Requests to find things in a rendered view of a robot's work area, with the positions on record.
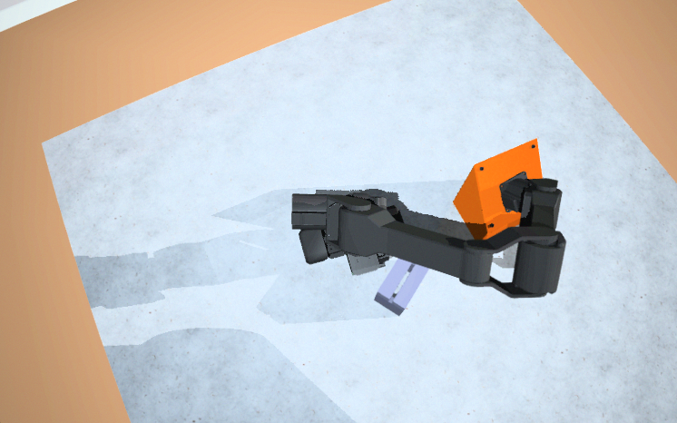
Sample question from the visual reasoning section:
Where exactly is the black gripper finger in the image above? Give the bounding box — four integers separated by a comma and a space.
321, 230, 345, 259

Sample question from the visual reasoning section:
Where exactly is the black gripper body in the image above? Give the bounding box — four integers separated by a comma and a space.
299, 205, 404, 265

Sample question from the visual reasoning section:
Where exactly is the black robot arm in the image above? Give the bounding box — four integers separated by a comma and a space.
291, 171, 566, 298

